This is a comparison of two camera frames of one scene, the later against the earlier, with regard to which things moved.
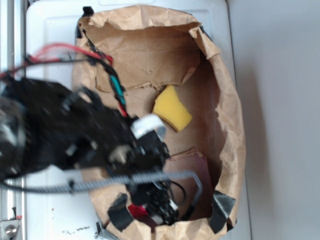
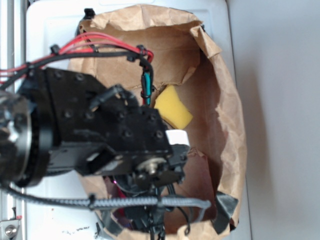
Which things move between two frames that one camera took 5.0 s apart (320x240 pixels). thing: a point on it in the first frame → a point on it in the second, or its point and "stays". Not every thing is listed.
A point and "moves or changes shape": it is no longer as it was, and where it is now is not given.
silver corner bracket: (9, 229) stays
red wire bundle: (63, 52) → (93, 45)
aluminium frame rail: (12, 56) stays
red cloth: (138, 211) moves or changes shape
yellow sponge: (168, 107) stays
